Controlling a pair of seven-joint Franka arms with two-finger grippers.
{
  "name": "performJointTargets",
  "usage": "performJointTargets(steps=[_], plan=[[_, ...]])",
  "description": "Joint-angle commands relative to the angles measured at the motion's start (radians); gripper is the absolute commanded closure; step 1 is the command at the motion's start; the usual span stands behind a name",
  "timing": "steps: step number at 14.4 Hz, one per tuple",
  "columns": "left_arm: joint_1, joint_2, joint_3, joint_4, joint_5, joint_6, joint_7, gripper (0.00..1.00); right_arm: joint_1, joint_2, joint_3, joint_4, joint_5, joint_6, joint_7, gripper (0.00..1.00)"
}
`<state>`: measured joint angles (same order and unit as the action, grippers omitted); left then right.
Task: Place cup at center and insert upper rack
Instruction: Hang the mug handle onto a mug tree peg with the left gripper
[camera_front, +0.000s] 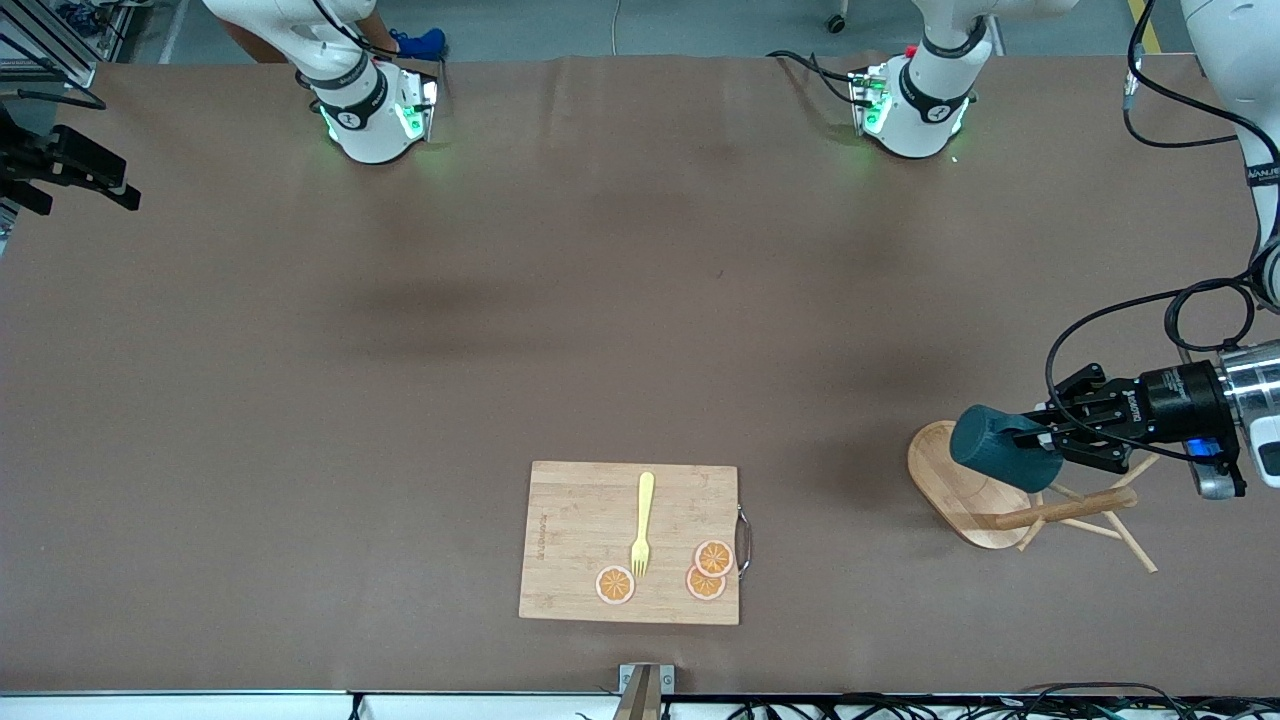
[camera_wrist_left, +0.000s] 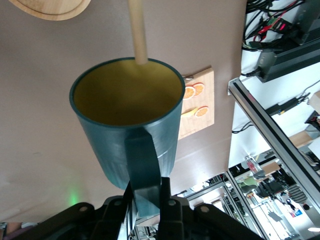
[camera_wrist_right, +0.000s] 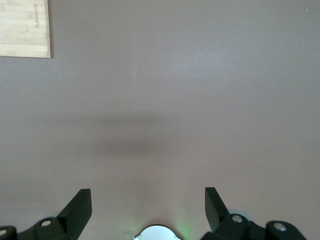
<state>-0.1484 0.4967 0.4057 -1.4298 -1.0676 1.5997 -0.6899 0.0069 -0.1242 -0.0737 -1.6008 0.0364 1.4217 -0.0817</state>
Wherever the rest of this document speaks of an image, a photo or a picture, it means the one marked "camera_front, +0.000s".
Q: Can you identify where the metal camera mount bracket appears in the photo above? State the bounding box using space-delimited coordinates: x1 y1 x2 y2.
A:
618 663 675 720

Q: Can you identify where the bamboo cutting board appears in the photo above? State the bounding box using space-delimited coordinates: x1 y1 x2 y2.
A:
519 461 741 626

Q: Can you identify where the black base cable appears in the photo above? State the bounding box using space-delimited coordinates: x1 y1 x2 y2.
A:
768 50 863 106

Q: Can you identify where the wooden mug tree rack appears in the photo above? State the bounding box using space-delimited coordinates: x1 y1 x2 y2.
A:
907 420 1161 574

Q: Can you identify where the blue shoe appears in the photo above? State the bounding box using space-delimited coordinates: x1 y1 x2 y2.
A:
388 27 448 61

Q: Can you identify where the yellow plastic fork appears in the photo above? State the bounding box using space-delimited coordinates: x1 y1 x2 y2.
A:
630 472 656 578

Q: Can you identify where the aluminium frame profile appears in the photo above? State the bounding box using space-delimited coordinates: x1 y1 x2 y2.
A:
0 0 131 89

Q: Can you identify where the black cable bundle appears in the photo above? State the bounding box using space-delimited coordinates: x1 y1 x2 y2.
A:
720 683 1280 720

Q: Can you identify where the teal cup with yellow inside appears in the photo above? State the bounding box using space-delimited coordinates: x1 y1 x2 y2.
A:
950 404 1064 494

